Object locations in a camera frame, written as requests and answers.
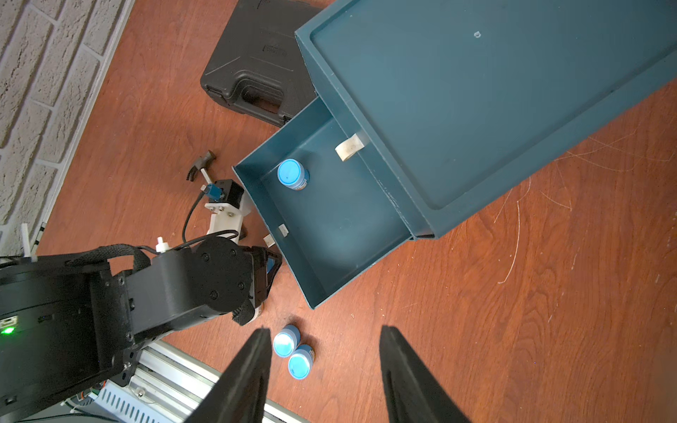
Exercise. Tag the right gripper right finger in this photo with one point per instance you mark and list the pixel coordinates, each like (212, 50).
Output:
(412, 394)

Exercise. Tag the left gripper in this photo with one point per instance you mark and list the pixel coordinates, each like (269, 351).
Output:
(266, 264)

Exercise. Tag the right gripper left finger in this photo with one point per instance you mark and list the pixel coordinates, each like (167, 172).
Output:
(240, 393)

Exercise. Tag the blue paint can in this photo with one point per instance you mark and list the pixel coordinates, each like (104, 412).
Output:
(286, 341)
(292, 174)
(301, 362)

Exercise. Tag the teal drawer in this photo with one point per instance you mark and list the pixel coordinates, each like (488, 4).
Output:
(340, 224)

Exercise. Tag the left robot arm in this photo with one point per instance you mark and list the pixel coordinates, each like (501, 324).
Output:
(69, 322)

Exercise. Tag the teal drawer cabinet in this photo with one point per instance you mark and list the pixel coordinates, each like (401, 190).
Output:
(458, 101)

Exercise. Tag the small claw hammer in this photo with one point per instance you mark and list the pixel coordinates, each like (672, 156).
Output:
(200, 166)

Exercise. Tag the black plastic tool case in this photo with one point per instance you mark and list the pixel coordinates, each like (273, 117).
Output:
(256, 68)

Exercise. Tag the aluminium front rail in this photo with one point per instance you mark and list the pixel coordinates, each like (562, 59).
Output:
(167, 385)

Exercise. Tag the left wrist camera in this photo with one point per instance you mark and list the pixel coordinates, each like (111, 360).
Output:
(229, 204)

